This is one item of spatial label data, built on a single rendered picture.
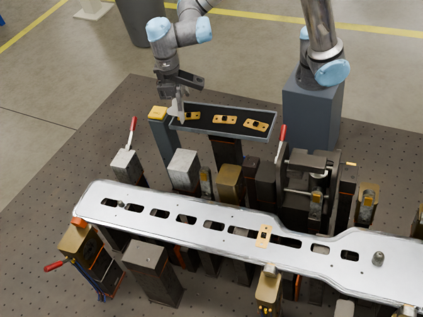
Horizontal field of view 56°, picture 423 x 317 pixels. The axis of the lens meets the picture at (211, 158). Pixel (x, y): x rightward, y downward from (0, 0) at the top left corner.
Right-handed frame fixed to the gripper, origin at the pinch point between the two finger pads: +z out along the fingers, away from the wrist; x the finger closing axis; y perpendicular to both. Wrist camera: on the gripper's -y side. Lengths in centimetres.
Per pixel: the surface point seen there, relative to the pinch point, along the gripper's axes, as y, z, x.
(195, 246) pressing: -4.2, 19.5, 44.3
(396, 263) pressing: -64, 19, 50
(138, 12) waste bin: 90, 81, -228
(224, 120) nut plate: -13.5, 2.7, 3.8
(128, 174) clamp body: 24.6, 17.1, 15.2
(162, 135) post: 12.3, 12.5, -0.1
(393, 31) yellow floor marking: -136, 119, -220
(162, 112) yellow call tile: 10.6, 3.2, -2.8
